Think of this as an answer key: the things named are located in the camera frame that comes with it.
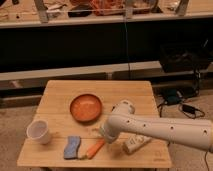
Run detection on dark blue bag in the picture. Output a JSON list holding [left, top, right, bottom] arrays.
[[162, 89, 181, 105]]

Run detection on metal shelf rack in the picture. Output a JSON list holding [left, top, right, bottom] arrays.
[[0, 0, 213, 29]]

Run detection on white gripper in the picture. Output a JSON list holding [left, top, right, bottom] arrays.
[[99, 127, 117, 144]]

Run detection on black power adapter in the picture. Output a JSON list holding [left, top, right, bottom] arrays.
[[182, 104, 196, 114]]

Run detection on wooden table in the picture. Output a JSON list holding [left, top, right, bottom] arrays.
[[17, 80, 171, 169]]

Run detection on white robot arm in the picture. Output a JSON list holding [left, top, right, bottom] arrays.
[[100, 100, 213, 153]]

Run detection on blue sponge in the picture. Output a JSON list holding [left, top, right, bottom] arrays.
[[64, 136, 81, 160]]

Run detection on black box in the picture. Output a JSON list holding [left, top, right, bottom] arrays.
[[159, 43, 213, 73]]

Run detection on orange bowl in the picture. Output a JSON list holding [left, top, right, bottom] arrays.
[[70, 94, 102, 123]]

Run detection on white ceramic cup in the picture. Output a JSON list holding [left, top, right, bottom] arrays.
[[26, 120, 51, 144]]

